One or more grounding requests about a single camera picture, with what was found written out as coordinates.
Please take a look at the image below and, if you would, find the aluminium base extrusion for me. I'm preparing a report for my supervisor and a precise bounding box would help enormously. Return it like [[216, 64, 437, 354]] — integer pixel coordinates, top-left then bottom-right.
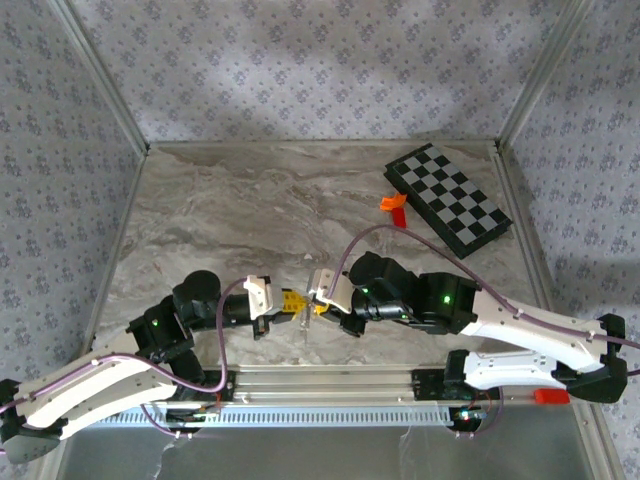
[[199, 363, 541, 404]]

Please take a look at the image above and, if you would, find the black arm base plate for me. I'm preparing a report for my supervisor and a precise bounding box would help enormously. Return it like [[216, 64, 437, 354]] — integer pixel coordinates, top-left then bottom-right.
[[411, 368, 454, 401], [199, 368, 237, 404]]

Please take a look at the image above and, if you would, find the aluminium side rail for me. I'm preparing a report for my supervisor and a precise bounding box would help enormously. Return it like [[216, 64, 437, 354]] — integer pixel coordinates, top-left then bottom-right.
[[492, 144, 629, 480], [79, 147, 151, 354]]

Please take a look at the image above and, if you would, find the grey slotted cable duct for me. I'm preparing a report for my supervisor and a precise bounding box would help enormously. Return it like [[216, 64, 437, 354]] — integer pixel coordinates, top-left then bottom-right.
[[94, 402, 459, 430]]

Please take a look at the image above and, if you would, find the small circuit board with LEDs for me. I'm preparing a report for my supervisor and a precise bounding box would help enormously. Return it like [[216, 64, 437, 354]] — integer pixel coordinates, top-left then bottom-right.
[[452, 407, 489, 425]]

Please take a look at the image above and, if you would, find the clear plastic stick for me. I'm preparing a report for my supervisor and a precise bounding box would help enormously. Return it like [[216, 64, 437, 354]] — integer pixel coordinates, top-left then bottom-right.
[[298, 299, 317, 334]]

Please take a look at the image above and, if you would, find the aluminium back rail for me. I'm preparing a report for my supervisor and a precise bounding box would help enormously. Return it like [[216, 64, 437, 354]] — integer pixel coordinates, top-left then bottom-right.
[[147, 140, 499, 150]]

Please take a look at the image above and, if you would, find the grey metal sheet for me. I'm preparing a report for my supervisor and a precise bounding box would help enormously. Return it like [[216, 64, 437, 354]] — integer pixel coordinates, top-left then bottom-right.
[[49, 424, 609, 480]]

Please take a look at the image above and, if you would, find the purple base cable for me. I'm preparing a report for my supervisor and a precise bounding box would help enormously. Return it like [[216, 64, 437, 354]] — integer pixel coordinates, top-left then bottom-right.
[[137, 398, 196, 442], [455, 389, 507, 441]]

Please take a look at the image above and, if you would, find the aluminium frame post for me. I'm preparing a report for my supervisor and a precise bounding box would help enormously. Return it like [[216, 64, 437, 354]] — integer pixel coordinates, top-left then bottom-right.
[[494, 0, 601, 151], [47, 0, 151, 154]]

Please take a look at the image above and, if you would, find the black and grey chessboard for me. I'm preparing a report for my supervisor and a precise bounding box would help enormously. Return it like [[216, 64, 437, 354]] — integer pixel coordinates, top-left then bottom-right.
[[383, 143, 515, 260]]

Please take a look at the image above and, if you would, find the red block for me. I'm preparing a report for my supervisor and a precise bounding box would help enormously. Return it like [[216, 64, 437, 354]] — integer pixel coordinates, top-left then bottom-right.
[[533, 388, 571, 405]]

